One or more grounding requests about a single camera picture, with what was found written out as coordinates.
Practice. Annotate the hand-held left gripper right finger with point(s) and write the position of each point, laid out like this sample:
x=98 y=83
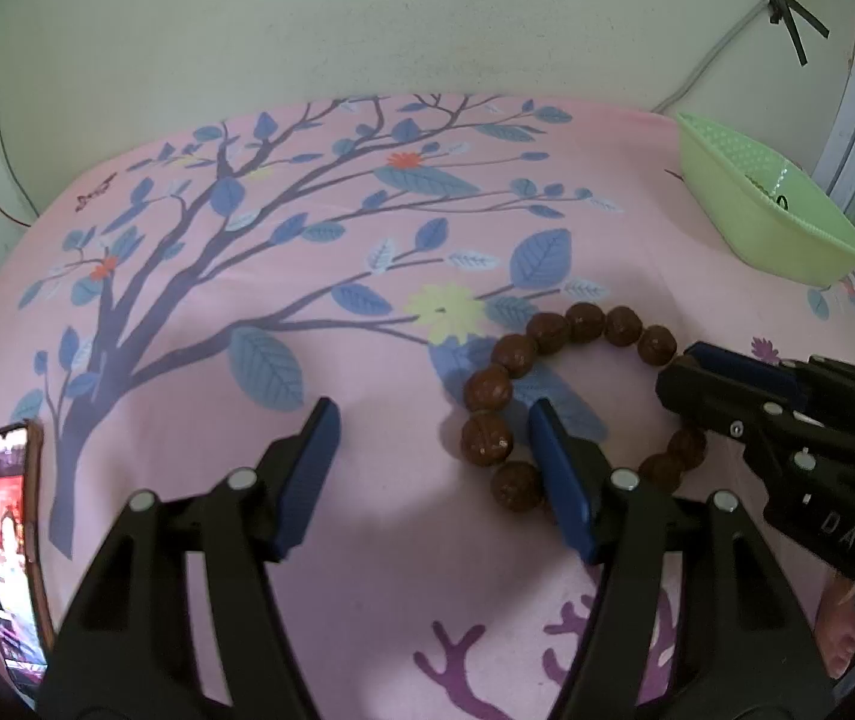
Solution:
x=562 y=472

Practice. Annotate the green plastic basket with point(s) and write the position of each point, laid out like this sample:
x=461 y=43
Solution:
x=780 y=232

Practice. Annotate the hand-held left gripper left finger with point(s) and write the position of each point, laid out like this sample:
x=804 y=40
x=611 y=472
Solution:
x=307 y=472

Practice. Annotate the person's right hand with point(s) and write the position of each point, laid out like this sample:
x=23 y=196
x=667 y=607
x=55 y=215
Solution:
x=843 y=630

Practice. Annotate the smartphone with lit screen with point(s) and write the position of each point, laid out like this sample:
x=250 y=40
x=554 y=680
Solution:
x=11 y=562

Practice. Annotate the pink tree printed bed sheet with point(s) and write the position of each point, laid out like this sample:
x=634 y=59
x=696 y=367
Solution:
x=322 y=300

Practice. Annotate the small dark jewelry piece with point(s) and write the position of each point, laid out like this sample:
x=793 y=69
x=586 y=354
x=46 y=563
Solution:
x=776 y=193

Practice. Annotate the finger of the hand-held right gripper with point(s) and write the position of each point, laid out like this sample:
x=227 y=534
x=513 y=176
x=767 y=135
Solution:
x=705 y=397
x=742 y=367

